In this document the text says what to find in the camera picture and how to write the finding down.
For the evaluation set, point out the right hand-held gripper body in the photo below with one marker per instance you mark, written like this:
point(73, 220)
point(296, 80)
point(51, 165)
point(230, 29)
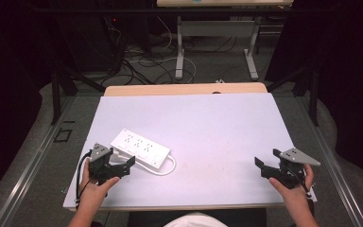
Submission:
point(291, 171)

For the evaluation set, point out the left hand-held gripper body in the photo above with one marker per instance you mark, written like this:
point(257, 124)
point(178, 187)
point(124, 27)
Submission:
point(102, 168)

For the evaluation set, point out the white power strip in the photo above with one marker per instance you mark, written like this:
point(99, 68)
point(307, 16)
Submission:
point(141, 148)

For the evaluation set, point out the person's right hand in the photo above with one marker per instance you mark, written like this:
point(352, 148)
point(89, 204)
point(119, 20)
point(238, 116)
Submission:
point(291, 197)

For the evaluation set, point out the person's left hand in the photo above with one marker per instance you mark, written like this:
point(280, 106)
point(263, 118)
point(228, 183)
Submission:
point(93, 192)

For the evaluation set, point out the white table mat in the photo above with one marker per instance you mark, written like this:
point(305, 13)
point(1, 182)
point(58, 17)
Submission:
point(208, 135)

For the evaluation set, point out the black metal stand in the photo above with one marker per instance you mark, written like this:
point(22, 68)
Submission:
point(312, 91)
point(58, 94)

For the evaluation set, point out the person's white shirt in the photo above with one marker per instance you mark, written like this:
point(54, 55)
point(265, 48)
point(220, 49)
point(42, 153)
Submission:
point(195, 220)

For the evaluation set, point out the wooden table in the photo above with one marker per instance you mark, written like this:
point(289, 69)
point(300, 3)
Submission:
point(182, 89)

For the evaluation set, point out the dark computer tower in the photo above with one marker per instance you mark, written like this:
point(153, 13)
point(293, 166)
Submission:
point(91, 41)

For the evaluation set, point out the white-legged background table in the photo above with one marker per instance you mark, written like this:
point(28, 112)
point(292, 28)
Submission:
point(216, 30)

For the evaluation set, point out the aluminium floor rail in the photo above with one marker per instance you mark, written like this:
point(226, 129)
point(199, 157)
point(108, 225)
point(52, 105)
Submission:
point(331, 160)
point(28, 167)

